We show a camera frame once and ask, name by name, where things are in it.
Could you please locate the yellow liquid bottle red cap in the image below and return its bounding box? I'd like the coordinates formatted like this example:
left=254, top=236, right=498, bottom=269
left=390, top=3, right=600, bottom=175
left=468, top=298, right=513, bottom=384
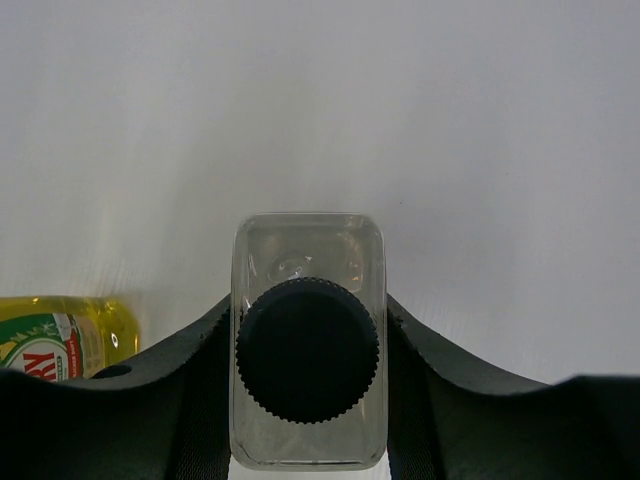
left=1, top=296, right=140, bottom=382

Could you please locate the clear square bottle dark cap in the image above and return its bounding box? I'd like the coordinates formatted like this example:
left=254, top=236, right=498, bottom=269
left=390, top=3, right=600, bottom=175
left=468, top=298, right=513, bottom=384
left=229, top=212, right=388, bottom=472

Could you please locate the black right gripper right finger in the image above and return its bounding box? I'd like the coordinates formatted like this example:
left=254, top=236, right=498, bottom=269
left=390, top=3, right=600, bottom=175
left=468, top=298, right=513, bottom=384
left=387, top=298, right=639, bottom=479

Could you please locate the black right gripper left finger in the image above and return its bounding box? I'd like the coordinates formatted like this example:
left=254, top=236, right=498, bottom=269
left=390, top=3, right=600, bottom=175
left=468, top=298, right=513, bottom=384
left=1, top=298, right=230, bottom=479

